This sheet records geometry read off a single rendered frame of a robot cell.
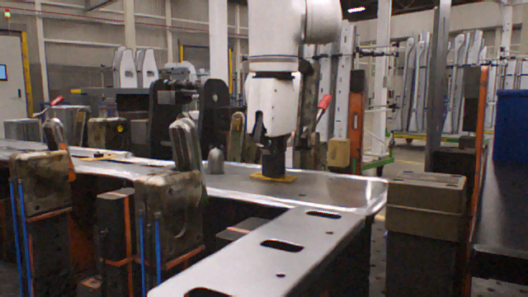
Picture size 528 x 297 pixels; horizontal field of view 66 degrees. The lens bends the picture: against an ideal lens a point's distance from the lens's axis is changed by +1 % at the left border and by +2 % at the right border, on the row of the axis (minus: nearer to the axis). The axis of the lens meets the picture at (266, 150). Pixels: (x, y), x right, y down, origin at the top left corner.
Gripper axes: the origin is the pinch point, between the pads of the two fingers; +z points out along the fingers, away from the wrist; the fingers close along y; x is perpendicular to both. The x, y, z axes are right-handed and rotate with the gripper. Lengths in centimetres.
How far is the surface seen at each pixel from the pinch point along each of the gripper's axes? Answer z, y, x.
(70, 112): -6, -14, -76
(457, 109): 29, -806, -29
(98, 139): 1, -12, -61
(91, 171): 3.3, 9.2, -37.4
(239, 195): 3.2, 10.9, -0.2
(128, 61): -77, -613, -713
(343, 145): -2.5, -10.8, 9.2
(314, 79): -15.1, -14.7, 1.5
